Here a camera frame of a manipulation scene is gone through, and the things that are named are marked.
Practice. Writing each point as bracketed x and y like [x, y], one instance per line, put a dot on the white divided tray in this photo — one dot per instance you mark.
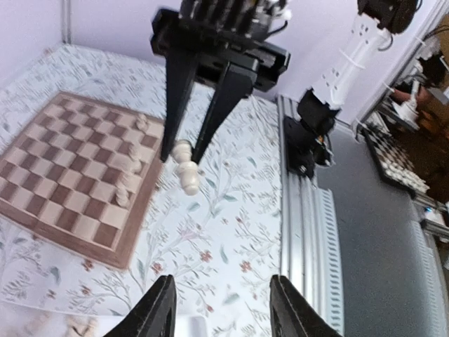
[190, 326]

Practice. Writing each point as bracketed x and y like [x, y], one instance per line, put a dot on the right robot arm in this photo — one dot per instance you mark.
[374, 23]

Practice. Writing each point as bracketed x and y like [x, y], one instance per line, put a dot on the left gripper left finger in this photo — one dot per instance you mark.
[154, 315]

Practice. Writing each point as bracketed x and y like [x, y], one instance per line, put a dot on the background chess set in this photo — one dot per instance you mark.
[392, 161]

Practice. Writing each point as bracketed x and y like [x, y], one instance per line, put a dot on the left aluminium frame post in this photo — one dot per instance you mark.
[66, 21]

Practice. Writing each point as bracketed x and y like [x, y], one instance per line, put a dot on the floral patterned table mat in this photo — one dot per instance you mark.
[221, 245]

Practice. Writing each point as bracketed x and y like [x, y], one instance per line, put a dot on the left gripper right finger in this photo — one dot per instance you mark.
[290, 313]

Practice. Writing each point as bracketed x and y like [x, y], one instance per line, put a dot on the wooden chessboard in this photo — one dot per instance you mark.
[59, 175]

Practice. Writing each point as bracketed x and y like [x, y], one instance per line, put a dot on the light chess piece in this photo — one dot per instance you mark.
[142, 122]
[187, 170]
[134, 157]
[122, 191]

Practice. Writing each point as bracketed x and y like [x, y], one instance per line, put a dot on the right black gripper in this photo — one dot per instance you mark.
[217, 29]

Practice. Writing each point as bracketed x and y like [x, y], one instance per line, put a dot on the light chess pieces pile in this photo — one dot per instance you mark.
[80, 326]

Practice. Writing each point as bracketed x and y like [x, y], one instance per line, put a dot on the front aluminium rail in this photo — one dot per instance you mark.
[310, 246]

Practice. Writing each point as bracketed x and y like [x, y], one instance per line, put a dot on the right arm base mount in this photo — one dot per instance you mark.
[305, 150]

